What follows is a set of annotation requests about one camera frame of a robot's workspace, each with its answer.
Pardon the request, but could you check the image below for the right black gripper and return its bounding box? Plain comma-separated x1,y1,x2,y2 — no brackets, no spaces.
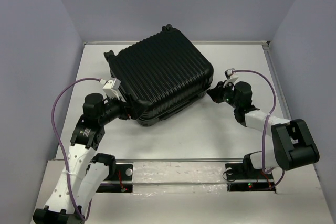
206,80,239,109

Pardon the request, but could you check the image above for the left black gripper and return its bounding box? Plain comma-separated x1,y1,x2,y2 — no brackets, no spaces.
99,92,148,125

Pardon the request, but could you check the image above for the black hard-shell suitcase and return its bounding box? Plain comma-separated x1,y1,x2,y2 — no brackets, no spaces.
103,24,214,126

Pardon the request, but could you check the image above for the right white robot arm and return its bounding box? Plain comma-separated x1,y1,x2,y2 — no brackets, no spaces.
207,81,320,178

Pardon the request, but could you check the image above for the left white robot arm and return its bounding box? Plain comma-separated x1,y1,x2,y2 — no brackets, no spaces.
33,93,132,223

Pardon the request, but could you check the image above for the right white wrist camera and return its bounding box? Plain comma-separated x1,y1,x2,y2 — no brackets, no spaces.
224,68,238,87

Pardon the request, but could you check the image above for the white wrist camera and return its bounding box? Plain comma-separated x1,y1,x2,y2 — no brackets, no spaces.
99,78,121,99
224,68,238,87

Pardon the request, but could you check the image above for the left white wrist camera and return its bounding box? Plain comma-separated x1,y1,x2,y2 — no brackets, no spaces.
99,78,121,99

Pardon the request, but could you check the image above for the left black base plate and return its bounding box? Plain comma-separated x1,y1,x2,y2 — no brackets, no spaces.
97,163,133,194

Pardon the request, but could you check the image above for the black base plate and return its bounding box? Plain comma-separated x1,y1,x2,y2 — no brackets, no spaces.
97,163,133,194
222,155,276,192

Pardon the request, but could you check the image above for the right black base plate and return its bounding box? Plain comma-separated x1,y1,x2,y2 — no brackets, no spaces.
222,155,276,192

